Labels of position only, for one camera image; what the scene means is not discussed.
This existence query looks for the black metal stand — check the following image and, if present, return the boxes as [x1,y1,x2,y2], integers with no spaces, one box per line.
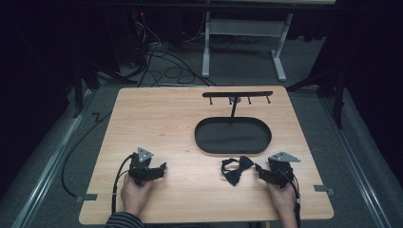
[71,58,138,119]
[285,61,347,130]

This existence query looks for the right hand-held gripper cable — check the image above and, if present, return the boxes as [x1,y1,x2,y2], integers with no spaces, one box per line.
[278,169,302,228]

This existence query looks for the left hand-held gripper cable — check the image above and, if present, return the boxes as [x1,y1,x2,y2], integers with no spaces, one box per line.
[110,153,135,215]

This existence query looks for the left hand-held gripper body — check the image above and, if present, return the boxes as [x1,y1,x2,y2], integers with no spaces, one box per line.
[127,146,160,187]

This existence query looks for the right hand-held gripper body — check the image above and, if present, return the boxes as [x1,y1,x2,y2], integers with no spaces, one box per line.
[266,151,301,190]

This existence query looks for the person's right hand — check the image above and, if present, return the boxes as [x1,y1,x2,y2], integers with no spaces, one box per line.
[265,181,297,220]

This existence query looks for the grey tape strip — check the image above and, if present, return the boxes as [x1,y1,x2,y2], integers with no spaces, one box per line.
[75,193,99,204]
[313,184,336,197]

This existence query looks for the white metal desk frame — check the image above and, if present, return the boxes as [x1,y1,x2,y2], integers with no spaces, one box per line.
[201,10,295,83]

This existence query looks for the black bow tie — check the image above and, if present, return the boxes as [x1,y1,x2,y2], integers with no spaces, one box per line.
[221,155,256,187]

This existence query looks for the grey metal floor rail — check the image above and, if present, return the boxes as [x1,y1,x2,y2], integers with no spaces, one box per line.
[318,94,394,228]
[11,89,93,228]

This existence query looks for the hand-held gripper cable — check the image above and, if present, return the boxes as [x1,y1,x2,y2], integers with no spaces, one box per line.
[278,169,302,228]
[110,153,135,215]

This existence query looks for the black hook stand with tray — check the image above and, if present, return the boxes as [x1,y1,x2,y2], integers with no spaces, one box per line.
[194,90,275,156]

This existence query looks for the person's left hand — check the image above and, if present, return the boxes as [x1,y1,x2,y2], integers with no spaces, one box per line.
[120,173,154,219]

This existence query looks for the tangle of black cables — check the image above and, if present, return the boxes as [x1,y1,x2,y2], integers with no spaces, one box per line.
[127,12,217,88]

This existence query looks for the black floor cable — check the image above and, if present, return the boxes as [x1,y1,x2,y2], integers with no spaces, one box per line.
[61,109,112,199]

